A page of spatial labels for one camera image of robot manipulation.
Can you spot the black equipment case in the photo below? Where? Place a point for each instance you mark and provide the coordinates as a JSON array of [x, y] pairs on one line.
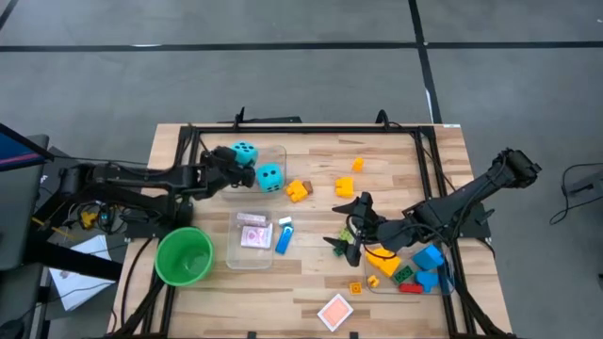
[[52, 188]]

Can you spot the red and white card deck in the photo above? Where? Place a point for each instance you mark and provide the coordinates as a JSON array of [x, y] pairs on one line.
[[252, 219]]

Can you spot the yellow toy building block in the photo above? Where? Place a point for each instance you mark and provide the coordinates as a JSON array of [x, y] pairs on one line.
[[345, 187], [297, 190]]

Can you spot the brown wooden cylinder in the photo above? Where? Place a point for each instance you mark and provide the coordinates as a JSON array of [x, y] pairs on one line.
[[308, 187]]

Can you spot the black bracket with bar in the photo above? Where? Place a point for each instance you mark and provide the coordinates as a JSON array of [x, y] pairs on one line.
[[240, 117]]

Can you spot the white label sticker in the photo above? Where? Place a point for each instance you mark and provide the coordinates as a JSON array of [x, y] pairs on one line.
[[451, 125]]

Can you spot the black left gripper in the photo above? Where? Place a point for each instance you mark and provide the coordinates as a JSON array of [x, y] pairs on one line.
[[221, 172]]

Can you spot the small orange square tile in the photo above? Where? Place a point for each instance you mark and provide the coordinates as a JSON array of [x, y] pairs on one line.
[[355, 288]]

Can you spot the blue flat studded plate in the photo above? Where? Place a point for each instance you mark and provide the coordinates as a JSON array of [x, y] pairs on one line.
[[284, 239]]

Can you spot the long blue building block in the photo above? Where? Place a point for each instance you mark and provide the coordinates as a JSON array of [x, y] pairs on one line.
[[428, 256]]

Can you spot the red studded brick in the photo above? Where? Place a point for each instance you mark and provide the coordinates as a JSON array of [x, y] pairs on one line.
[[411, 288]]

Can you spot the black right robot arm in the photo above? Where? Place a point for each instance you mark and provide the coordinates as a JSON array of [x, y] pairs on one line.
[[452, 212]]

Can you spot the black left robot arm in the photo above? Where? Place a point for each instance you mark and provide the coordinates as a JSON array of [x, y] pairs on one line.
[[141, 181]]

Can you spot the black curved bracket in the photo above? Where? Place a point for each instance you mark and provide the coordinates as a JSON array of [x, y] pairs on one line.
[[382, 117]]

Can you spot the dark green long brick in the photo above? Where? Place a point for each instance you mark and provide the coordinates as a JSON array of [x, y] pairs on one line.
[[403, 274]]

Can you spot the small dark green brick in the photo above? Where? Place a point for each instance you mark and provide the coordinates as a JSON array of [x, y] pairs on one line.
[[337, 251]]

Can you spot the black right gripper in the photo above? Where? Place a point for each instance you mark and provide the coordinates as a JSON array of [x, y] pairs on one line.
[[377, 233]]

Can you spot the green plastic bucket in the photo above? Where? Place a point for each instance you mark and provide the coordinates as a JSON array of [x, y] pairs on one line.
[[184, 256]]

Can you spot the orange playing card deck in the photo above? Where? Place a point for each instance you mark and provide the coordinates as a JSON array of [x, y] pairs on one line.
[[335, 312]]

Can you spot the pale teal small block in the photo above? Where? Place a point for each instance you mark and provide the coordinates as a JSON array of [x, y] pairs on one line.
[[285, 220]]

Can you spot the black metal table frame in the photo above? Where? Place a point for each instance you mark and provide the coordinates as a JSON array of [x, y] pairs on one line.
[[306, 129]]

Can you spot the teal foam die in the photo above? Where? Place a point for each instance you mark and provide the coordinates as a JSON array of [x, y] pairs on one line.
[[269, 177], [245, 153]]

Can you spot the small yellow single-stud block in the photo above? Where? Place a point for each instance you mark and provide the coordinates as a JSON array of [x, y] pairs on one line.
[[358, 164]]

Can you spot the large yellow building block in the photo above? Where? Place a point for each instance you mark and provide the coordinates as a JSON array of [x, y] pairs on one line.
[[386, 263]]

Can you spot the short blue building block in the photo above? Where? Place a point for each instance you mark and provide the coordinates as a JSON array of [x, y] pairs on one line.
[[426, 279]]

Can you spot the wide clear plastic bin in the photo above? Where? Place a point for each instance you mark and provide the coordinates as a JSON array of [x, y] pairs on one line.
[[386, 287], [278, 155]]

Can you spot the pink playing card deck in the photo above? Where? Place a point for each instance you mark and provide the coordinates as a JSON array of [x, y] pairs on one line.
[[256, 237]]

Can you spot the dark blue monitor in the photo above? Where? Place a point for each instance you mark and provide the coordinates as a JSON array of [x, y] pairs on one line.
[[16, 153]]

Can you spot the white paper sheets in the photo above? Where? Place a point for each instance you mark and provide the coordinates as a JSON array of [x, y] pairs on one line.
[[82, 273]]

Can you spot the yellow connector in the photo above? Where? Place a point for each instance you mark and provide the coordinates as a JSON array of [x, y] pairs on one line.
[[88, 219]]

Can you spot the narrow clear plastic bin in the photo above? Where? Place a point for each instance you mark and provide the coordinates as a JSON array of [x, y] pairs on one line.
[[249, 256]]

